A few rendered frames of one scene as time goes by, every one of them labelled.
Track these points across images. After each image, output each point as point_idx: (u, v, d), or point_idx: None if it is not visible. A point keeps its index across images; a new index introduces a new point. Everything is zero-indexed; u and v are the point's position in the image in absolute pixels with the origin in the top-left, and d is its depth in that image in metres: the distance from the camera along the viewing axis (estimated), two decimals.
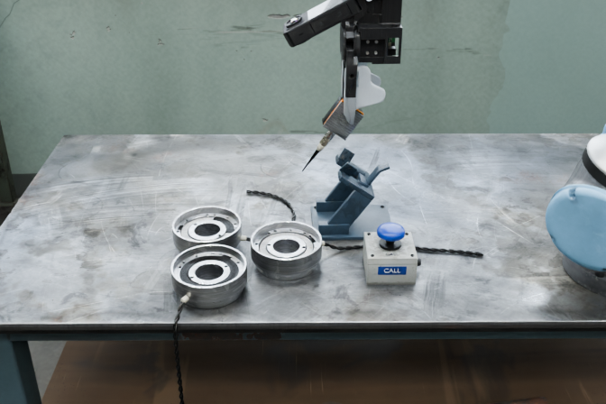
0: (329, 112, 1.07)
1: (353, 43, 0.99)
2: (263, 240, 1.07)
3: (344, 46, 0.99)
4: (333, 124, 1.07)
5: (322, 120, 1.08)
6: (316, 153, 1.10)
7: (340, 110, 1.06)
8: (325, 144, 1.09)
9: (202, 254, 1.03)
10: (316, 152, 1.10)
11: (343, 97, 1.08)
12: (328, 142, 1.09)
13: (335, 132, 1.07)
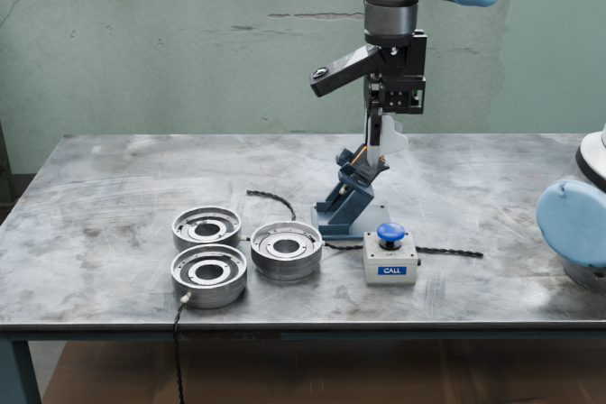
0: (353, 158, 1.11)
1: (379, 95, 1.02)
2: (263, 240, 1.07)
3: (370, 97, 1.03)
4: (356, 170, 1.11)
5: None
6: (339, 197, 1.14)
7: (363, 157, 1.09)
8: (347, 188, 1.13)
9: (202, 254, 1.03)
10: (338, 196, 1.14)
11: (366, 143, 1.11)
12: (351, 187, 1.13)
13: (358, 177, 1.11)
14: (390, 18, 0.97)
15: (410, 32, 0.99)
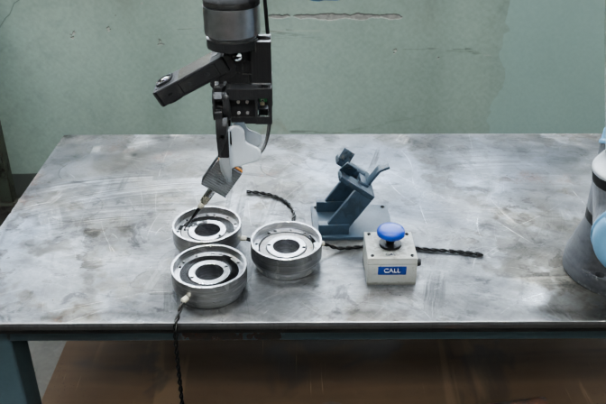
0: (208, 170, 1.05)
1: (223, 104, 0.96)
2: (263, 240, 1.07)
3: (213, 106, 0.96)
4: (211, 182, 1.05)
5: (202, 178, 1.06)
6: (197, 211, 1.07)
7: (217, 168, 1.03)
8: (205, 202, 1.06)
9: (202, 254, 1.03)
10: (197, 210, 1.07)
11: None
12: (209, 200, 1.07)
13: (214, 189, 1.05)
14: (224, 22, 0.91)
15: (251, 37, 0.93)
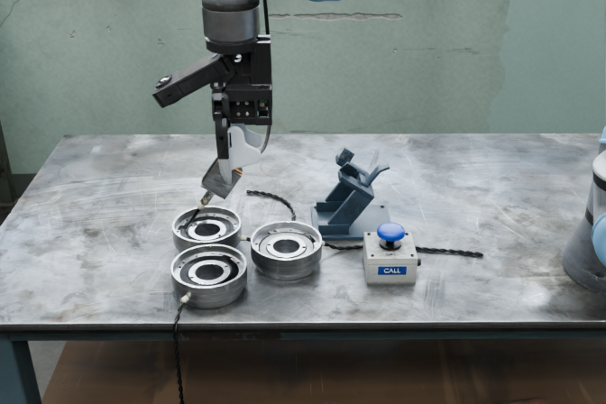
0: (207, 171, 1.04)
1: (222, 105, 0.96)
2: (263, 240, 1.07)
3: (213, 108, 0.96)
4: (211, 185, 1.04)
5: (202, 179, 1.06)
6: (197, 212, 1.07)
7: (217, 170, 1.03)
8: (205, 203, 1.06)
9: (202, 254, 1.03)
10: (197, 211, 1.07)
11: None
12: (209, 201, 1.07)
13: (214, 191, 1.04)
14: (224, 23, 0.90)
15: (251, 38, 0.92)
